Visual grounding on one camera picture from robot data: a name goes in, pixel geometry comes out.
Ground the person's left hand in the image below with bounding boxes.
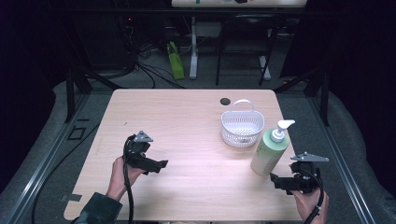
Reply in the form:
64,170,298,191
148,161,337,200
106,155,147,202

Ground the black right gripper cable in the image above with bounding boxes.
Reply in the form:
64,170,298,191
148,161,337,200
299,167,325,224

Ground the black metal stand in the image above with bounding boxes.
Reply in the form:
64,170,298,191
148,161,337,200
64,62,125,124
274,66,331,127

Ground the white plastic basket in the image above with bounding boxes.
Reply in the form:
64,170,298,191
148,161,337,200
219,99,266,148

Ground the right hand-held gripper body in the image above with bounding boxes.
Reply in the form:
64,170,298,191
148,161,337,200
288,151,331,196

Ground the white desk leg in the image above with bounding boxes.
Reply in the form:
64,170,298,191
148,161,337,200
189,16,199,80

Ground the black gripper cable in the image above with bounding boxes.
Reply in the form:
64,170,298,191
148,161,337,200
121,133,138,224
299,167,325,224

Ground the green pump bottle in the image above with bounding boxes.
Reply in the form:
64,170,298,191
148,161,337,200
250,119,296,177

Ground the green bottle on floor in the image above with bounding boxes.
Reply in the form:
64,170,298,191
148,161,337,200
166,40,186,80

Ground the light background desk top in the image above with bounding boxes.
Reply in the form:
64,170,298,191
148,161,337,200
170,0,308,8

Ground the black metal chair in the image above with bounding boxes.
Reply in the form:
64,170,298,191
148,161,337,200
215,12,283,87

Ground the bundle of black cables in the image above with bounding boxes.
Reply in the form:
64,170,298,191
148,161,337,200
115,15,188,91

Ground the aluminium floor rail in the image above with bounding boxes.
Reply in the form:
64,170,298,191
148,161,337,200
307,94,376,224
6,92,92,224

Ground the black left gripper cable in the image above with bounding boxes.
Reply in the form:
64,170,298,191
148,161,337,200
121,133,138,224

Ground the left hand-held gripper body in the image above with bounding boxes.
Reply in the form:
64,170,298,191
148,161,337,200
123,130,156,171

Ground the person's right hand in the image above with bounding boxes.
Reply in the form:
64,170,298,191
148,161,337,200
291,188,330,224

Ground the black floor cable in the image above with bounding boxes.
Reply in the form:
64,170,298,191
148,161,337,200
30,122,101,224

